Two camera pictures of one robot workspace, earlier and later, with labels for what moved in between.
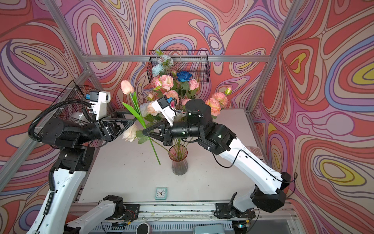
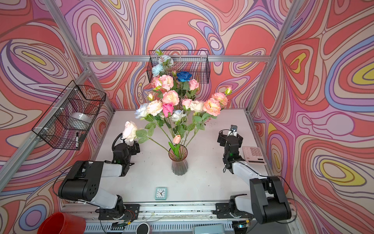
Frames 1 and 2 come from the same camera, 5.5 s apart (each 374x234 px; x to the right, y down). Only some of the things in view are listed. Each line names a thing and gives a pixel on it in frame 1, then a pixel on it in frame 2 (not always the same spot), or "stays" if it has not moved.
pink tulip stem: [128, 88] → [177, 140]
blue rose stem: [184, 77] stays
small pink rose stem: [184, 100] stays
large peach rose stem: [166, 82] stays
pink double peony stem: [218, 102] stays
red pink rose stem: [157, 82] stays
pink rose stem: [193, 84] stays
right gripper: [166, 135] → [222, 139]
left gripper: [106, 131] → [133, 150]
